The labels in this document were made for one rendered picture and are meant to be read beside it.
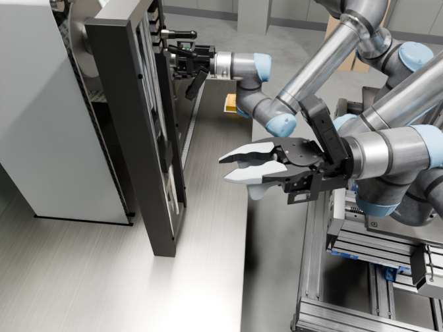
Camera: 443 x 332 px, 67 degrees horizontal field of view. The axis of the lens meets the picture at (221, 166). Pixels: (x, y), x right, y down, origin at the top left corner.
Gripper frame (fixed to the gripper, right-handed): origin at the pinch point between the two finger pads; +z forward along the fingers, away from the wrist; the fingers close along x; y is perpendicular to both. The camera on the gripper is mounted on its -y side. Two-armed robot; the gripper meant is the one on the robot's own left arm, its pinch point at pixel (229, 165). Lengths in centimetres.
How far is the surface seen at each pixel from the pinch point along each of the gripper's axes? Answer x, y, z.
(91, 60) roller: 22.2, -9.7, 20.2
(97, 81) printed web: 33.7, -0.8, 22.6
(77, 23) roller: 20.7, -16.5, 20.4
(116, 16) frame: 4.8, -21.2, 12.4
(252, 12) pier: 305, 63, -86
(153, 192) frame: 6.0, 8.8, 12.6
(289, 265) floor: 54, 118, -41
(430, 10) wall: 257, 62, -247
